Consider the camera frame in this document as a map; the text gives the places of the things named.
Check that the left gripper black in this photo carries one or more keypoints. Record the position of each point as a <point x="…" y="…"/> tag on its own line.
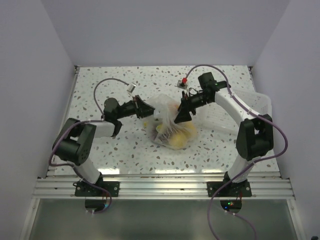
<point x="142" y="109"/>

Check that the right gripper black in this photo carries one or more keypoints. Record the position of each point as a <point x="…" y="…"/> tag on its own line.
<point x="184" y="115"/>

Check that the clear printed plastic bag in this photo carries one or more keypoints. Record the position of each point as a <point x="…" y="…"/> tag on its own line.
<point x="160" y="126"/>

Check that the yellow fake pear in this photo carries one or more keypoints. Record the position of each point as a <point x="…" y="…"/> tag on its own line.
<point x="178" y="141"/>

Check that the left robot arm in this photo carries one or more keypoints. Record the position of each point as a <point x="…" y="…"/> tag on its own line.
<point x="74" y="142"/>

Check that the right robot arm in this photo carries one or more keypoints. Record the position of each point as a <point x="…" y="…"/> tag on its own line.
<point x="255" y="133"/>

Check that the white plastic basket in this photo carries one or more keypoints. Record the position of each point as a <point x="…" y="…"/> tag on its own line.
<point x="230" y="109"/>

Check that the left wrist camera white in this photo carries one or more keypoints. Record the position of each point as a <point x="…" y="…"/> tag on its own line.
<point x="131" y="88"/>

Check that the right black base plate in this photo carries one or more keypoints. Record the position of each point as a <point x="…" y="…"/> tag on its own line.
<point x="242" y="189"/>

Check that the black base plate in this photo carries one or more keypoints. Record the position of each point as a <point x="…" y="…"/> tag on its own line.
<point x="101" y="188"/>
<point x="242" y="189"/>

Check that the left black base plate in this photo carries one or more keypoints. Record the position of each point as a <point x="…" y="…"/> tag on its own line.
<point x="101" y="188"/>

